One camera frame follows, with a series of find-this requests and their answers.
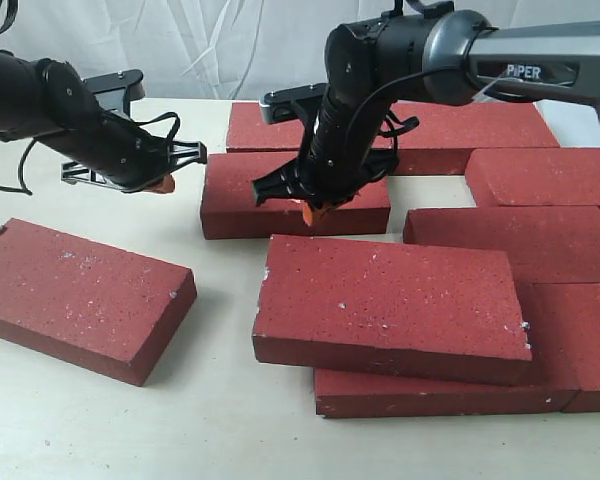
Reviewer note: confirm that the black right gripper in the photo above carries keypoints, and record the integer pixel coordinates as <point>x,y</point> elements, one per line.
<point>345,148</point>

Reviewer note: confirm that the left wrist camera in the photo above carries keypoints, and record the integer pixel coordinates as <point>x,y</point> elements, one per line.
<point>116,91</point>

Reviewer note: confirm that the white plastic tray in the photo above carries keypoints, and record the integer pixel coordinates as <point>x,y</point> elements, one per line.
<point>573,125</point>

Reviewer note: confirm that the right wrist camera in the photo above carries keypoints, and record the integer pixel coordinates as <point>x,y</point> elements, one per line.
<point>298,103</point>

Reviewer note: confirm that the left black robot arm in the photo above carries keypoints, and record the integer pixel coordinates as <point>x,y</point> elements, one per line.
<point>89,122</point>

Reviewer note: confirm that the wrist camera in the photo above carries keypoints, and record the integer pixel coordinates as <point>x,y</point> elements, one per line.
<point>298,103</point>
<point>116,91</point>

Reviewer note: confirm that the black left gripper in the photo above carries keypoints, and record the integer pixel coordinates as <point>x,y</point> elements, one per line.
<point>129,156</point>

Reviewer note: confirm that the second row right brick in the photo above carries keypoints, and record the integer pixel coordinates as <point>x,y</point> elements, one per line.
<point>535,177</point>

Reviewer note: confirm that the white backdrop cloth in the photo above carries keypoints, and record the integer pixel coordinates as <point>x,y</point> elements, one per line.
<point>188,49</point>

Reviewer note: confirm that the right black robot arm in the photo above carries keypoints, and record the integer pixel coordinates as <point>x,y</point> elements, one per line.
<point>437,54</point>

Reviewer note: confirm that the third row red brick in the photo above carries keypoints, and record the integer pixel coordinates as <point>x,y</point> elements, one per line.
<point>559,244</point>

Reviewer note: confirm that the chipped top brick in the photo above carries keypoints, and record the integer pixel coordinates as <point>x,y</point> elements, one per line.
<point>392,309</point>

